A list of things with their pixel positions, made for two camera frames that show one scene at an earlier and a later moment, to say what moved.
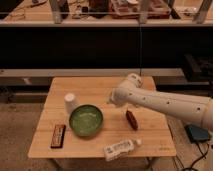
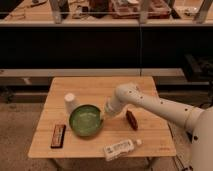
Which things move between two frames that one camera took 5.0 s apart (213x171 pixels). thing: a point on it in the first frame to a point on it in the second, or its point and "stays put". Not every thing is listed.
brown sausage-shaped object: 132,120 stays put
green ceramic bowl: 86,120 stays put
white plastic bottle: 112,151 stays put
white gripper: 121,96 to 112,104
